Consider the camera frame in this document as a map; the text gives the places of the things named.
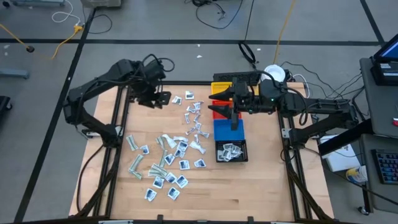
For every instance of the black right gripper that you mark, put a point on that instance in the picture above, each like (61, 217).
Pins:
(245, 102)

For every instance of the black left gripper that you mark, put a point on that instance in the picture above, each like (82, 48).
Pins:
(150, 97)

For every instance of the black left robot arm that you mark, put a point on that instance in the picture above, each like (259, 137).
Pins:
(124, 70)

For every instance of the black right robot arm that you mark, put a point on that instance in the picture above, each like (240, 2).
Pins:
(320, 105)

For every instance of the red plastic bin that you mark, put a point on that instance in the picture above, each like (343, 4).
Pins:
(217, 116)

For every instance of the black power strip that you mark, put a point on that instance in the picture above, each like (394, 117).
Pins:
(222, 77)

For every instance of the small white red-print sachet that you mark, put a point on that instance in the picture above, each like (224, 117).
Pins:
(197, 105)
(187, 118)
(196, 118)
(190, 109)
(198, 126)
(196, 138)
(190, 130)
(204, 134)

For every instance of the blue plastic bin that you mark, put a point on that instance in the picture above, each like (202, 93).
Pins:
(224, 133)

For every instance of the plain white gauze packet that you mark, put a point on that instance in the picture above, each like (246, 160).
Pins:
(169, 140)
(180, 138)
(197, 147)

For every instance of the black plastic bin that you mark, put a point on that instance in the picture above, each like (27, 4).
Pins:
(244, 157)

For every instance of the white-lidded plastic jar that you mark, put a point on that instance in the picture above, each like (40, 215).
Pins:
(275, 72)

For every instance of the grey box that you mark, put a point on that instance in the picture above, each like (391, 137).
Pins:
(101, 2)

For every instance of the black table clamp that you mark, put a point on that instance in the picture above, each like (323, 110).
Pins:
(160, 217)
(250, 217)

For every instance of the black desk support bar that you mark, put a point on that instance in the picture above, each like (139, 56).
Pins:
(345, 141)

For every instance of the grey metal bar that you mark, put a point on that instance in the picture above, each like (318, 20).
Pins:
(14, 73)

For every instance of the black wheeled base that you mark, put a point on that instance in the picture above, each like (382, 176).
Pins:
(4, 104)

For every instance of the grey metal base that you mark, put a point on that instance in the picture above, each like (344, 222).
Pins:
(37, 2)

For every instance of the yellow blue labelled jar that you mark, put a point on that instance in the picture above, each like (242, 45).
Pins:
(356, 175)

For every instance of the grey desk with laptop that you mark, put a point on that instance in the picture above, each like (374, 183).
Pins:
(379, 109)

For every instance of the black box white labels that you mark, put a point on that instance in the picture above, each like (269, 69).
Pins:
(385, 74)

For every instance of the black laptop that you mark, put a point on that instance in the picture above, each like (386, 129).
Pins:
(387, 51)

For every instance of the small red item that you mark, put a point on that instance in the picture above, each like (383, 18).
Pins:
(395, 122)

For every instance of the black keyboard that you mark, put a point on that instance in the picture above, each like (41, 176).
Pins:
(387, 166)

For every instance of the black desk caster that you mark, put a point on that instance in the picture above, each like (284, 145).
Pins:
(362, 210)

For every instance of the grey desk with keyboard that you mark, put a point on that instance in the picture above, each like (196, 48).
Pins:
(385, 196)

